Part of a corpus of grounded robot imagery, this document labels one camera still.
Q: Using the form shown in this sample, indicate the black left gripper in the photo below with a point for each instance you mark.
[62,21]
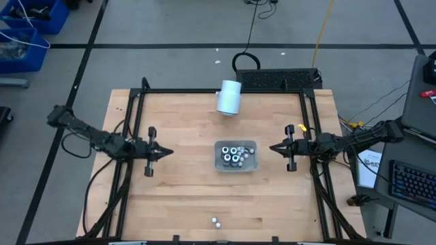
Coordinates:
[151,151]

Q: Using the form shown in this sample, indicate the large green-tipped coloring bottle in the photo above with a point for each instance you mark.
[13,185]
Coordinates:
[233,150]

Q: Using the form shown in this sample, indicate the black perforated control box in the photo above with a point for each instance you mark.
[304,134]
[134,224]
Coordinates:
[276,79]

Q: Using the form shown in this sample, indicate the grey metal bar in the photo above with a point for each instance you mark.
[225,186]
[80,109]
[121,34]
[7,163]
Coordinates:
[13,82]

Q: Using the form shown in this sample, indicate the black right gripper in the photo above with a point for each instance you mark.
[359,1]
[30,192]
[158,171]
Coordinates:
[299,148]

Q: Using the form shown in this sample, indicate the black desk object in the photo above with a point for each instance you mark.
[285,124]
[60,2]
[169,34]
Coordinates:
[431,69]

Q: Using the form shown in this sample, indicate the blue storage bin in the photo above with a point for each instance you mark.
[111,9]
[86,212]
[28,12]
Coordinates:
[51,24]
[30,63]

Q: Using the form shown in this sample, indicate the black aluminium frame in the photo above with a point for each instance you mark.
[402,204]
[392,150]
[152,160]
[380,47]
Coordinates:
[221,90]

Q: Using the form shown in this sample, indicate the black floor clamp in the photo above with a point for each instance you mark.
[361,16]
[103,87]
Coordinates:
[357,200]

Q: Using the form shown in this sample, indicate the small red object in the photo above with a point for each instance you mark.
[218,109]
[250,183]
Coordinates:
[428,94]

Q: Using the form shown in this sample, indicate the black floor object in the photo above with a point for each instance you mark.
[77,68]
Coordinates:
[5,119]

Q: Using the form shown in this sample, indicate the white paper sheet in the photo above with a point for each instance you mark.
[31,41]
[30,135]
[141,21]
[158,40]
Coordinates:
[366,177]

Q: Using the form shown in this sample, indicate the yellow tag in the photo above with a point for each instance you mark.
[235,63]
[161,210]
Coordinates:
[302,127]

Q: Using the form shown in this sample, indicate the large white-tipped coloring bottle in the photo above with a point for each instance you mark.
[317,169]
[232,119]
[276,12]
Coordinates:
[225,150]
[227,157]

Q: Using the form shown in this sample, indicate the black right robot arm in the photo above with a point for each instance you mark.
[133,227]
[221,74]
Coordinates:
[357,139]

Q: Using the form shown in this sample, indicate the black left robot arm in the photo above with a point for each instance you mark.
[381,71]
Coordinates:
[102,141]

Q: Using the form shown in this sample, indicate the grey side tabletop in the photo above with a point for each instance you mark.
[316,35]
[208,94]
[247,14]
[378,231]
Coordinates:
[419,102]

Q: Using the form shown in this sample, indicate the grey plastic bin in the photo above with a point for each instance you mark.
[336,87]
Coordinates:
[251,165]

